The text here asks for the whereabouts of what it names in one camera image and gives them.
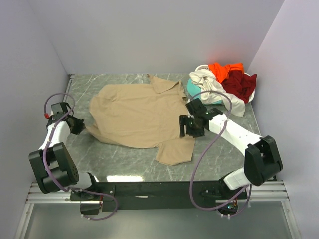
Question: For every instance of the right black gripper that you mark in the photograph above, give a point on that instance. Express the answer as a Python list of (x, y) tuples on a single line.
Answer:
[(184, 120)]

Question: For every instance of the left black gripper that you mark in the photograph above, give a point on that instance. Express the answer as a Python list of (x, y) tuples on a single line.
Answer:
[(80, 127)]

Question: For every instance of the beige polo shirt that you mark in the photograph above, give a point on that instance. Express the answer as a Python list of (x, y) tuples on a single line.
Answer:
[(143, 116)]

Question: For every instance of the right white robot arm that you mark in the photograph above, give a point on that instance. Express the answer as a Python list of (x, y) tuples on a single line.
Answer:
[(262, 160)]

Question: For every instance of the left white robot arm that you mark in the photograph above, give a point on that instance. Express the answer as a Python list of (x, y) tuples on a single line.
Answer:
[(52, 164)]

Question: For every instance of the teal shirt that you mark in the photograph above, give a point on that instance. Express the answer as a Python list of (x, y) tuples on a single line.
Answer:
[(194, 89)]

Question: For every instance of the white shirt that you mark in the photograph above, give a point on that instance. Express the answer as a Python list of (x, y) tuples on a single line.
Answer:
[(211, 90)]

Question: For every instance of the white laundry basket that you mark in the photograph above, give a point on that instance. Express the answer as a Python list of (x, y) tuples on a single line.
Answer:
[(206, 67)]

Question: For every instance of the orange shirt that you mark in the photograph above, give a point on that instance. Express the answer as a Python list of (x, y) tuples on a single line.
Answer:
[(222, 72)]

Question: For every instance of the dark red shirt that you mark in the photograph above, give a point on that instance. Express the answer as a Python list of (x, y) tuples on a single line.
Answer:
[(240, 84)]

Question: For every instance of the black base beam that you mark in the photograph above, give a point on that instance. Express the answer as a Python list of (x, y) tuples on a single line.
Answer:
[(165, 195)]

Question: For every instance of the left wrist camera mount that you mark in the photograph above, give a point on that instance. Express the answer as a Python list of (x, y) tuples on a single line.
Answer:
[(49, 117)]

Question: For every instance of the aluminium rail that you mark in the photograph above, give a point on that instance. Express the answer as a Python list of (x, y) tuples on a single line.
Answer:
[(268, 192)]

